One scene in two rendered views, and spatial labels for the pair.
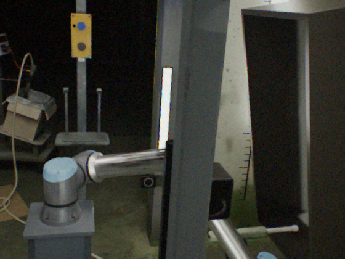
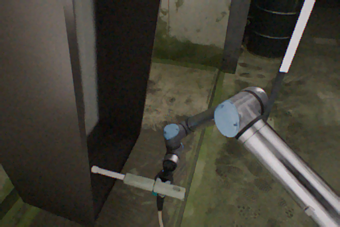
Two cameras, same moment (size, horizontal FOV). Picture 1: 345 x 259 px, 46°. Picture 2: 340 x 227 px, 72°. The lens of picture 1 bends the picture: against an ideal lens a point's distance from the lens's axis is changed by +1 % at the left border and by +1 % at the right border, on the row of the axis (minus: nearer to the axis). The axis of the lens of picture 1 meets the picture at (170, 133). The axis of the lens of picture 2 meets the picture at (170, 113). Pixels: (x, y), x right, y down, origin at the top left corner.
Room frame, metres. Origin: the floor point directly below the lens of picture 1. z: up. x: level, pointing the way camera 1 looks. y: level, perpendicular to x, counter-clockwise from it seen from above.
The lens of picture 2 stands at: (2.28, -0.01, 1.57)
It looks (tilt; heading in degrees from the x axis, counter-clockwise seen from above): 43 degrees down; 210
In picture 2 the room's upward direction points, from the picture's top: 1 degrees counter-clockwise
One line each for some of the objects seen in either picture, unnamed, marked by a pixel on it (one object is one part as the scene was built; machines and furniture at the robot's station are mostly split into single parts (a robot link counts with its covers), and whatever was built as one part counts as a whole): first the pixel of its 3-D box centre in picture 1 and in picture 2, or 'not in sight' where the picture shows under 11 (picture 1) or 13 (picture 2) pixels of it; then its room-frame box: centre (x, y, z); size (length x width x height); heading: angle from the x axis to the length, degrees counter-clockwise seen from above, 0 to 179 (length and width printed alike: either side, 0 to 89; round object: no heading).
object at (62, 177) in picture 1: (61, 179); not in sight; (1.71, 0.49, 0.83); 0.17 x 0.15 x 0.18; 158
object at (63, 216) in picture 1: (60, 206); not in sight; (1.70, 0.50, 0.69); 0.19 x 0.19 x 0.10
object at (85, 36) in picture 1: (81, 36); not in sight; (2.53, 0.59, 1.42); 0.12 x 0.06 x 0.26; 103
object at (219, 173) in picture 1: (198, 189); not in sight; (0.57, -0.05, 1.35); 0.09 x 0.07 x 0.07; 103
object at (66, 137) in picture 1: (82, 113); not in sight; (2.43, 0.56, 0.95); 0.26 x 0.15 x 0.32; 103
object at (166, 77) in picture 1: (164, 116); not in sight; (2.46, 0.05, 0.96); 0.06 x 0.02 x 0.63; 103
